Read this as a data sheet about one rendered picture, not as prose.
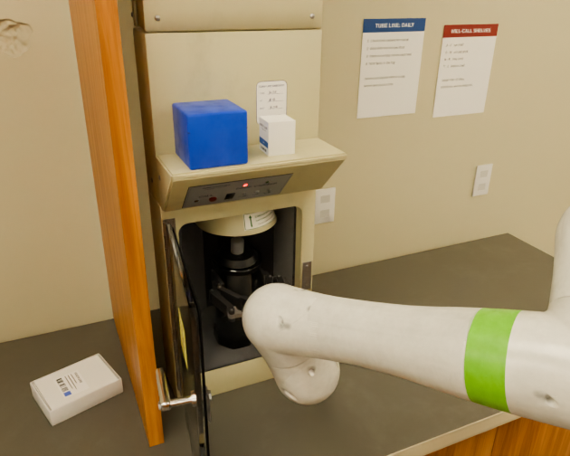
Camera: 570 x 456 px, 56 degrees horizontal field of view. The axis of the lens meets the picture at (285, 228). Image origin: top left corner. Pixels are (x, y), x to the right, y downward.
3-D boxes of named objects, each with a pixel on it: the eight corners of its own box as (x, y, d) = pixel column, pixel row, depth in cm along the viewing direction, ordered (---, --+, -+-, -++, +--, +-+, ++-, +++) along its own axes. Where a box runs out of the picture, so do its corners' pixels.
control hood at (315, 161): (158, 207, 98) (154, 155, 94) (317, 185, 110) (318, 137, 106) (174, 232, 88) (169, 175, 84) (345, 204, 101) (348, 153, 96)
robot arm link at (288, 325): (476, 422, 64) (498, 349, 71) (456, 362, 58) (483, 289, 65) (247, 364, 86) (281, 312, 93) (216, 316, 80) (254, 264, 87)
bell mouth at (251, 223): (185, 210, 121) (184, 187, 119) (259, 199, 128) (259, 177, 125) (209, 242, 106) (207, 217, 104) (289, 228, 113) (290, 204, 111)
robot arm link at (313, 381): (306, 431, 87) (360, 392, 89) (276, 384, 81) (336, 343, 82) (271, 377, 99) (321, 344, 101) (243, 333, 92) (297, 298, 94)
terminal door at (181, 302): (184, 391, 115) (169, 220, 98) (209, 515, 88) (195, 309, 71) (180, 392, 114) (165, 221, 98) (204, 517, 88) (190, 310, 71)
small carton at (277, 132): (259, 148, 98) (259, 116, 96) (285, 146, 100) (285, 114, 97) (268, 156, 94) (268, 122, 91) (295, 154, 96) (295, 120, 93)
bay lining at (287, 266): (164, 315, 136) (151, 183, 121) (259, 294, 146) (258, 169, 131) (189, 374, 116) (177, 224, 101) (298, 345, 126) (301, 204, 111)
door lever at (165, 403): (186, 372, 91) (185, 359, 90) (195, 411, 83) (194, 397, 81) (154, 377, 89) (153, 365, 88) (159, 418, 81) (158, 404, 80)
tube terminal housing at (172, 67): (153, 342, 138) (118, 22, 106) (269, 314, 150) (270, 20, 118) (176, 405, 118) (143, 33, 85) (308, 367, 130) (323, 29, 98)
